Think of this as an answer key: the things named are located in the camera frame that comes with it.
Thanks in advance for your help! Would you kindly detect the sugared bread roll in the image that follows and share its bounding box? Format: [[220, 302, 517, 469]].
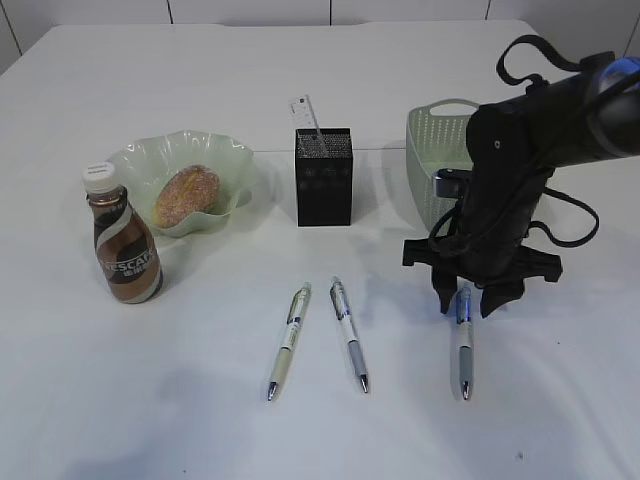
[[152, 165, 220, 228]]

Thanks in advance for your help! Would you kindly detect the green wavy glass plate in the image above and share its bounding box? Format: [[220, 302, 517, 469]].
[[109, 130, 257, 238]]

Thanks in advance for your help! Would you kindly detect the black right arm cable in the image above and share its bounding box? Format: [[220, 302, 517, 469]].
[[427, 34, 616, 256]]

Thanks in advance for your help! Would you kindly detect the black mesh pen holder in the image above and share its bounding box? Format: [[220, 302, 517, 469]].
[[295, 128, 354, 227]]

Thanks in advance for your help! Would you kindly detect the blue grey right robot arm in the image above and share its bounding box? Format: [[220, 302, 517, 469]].
[[403, 57, 639, 316]]

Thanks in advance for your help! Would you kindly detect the brown Nescafe coffee bottle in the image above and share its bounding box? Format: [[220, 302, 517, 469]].
[[82, 162, 163, 304]]

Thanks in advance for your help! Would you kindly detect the grey grip pen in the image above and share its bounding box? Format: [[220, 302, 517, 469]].
[[329, 276, 370, 393]]

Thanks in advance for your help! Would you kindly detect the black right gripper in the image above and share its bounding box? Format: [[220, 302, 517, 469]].
[[402, 89, 600, 318]]

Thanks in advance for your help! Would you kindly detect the blue grip pen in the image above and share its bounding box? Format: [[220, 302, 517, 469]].
[[456, 284, 474, 401]]

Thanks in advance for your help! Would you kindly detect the clear plastic ruler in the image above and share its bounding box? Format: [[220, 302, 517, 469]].
[[289, 94, 328, 157]]

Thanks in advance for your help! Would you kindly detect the cream grip pen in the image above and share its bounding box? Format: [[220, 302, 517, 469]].
[[266, 282, 312, 402]]

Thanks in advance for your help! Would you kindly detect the green woven plastic basket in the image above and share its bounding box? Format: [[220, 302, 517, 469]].
[[405, 98, 479, 229]]

